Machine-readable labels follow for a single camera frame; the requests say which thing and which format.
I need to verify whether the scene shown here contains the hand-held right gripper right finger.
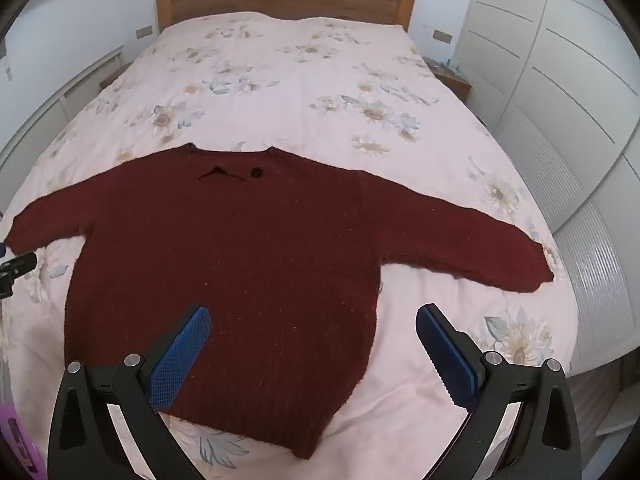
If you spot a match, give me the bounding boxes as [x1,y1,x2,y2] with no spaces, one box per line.
[415,302,583,480]

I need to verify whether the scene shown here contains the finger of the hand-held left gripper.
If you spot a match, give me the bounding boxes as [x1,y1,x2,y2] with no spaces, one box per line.
[0,245,39,301]

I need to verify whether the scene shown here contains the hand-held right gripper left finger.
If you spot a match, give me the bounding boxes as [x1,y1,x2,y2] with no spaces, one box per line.
[46,304,213,480]

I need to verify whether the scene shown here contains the dark red knitted sweater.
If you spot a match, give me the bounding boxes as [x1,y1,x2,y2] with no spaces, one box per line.
[9,142,556,461]

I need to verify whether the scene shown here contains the pink plastic object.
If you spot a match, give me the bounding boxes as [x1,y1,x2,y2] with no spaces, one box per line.
[0,400,40,480]

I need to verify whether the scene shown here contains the wooden nightstand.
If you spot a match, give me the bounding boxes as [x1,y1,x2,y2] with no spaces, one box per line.
[425,57,473,103]

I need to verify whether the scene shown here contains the bed with floral duvet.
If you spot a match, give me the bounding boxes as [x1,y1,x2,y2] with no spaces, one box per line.
[0,10,581,480]

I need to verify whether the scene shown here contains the white wardrobe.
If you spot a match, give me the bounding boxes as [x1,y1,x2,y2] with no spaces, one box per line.
[452,0,640,361]

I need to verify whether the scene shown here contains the wooden headboard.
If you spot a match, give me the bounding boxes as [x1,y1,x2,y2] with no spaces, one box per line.
[155,0,417,36]

